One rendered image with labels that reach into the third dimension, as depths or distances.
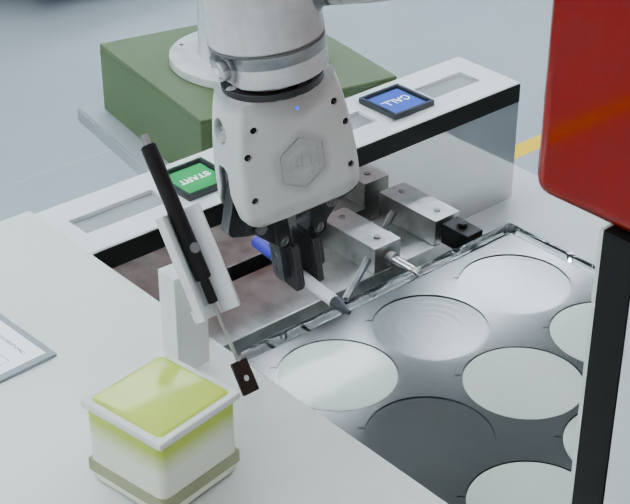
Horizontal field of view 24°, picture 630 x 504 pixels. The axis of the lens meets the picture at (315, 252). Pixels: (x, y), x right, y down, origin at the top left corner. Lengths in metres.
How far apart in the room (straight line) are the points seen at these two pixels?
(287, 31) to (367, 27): 3.27
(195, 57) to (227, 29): 0.74
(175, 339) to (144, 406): 0.14
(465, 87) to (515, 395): 0.47
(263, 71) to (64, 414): 0.29
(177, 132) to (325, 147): 0.62
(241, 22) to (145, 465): 0.30
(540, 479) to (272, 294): 0.36
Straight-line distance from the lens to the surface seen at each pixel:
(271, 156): 1.04
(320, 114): 1.05
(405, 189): 1.46
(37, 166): 3.53
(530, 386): 1.20
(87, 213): 1.33
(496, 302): 1.31
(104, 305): 1.18
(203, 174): 1.37
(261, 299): 1.34
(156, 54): 1.78
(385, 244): 1.37
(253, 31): 0.99
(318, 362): 1.22
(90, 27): 4.31
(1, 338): 1.15
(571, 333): 1.27
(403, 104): 1.51
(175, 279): 1.05
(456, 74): 1.60
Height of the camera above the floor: 1.60
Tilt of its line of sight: 31 degrees down
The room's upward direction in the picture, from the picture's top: straight up
